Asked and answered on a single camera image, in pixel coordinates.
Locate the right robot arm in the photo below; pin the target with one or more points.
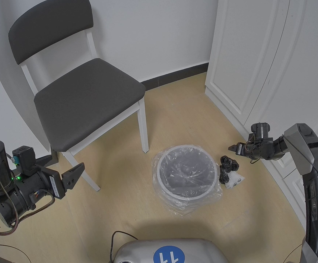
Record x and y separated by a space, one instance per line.
304 152

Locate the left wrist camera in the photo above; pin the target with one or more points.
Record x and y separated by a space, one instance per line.
26 157

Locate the white wardrobe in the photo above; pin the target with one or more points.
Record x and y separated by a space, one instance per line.
257 64

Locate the white printed wrapper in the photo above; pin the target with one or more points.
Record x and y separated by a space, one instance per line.
235 181

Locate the clear plastic bag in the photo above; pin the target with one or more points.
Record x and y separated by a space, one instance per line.
189 174

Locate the white trash bin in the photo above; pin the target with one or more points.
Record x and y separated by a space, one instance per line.
165 188

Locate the grey and white chair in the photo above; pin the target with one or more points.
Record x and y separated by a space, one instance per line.
87 103

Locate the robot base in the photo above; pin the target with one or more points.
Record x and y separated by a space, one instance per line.
170 251

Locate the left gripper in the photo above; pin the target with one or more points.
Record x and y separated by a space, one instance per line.
35 190

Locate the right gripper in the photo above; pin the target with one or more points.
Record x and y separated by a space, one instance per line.
245 150

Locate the black plastic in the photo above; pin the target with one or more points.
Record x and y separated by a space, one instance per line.
227 168

